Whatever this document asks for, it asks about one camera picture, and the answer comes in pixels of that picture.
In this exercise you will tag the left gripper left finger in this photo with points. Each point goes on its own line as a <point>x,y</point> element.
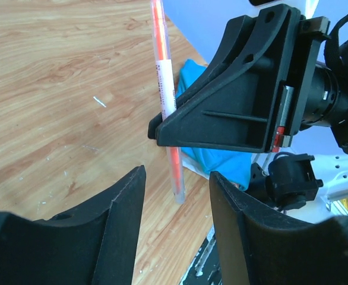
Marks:
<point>94,242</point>

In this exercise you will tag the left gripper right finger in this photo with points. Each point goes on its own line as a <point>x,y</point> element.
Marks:
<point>259,245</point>

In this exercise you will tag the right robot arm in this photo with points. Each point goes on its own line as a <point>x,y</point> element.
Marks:
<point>327,102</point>

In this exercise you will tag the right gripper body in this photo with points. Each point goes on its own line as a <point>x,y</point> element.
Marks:
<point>311,33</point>

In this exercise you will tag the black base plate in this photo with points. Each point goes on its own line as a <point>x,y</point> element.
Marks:
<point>204,268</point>

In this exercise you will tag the orange pen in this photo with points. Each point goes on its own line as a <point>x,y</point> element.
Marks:
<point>167,93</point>

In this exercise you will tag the teal cloth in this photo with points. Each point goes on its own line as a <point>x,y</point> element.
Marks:
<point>233,165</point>

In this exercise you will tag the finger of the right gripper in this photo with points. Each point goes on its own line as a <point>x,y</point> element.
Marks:
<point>270,35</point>
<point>236,104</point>

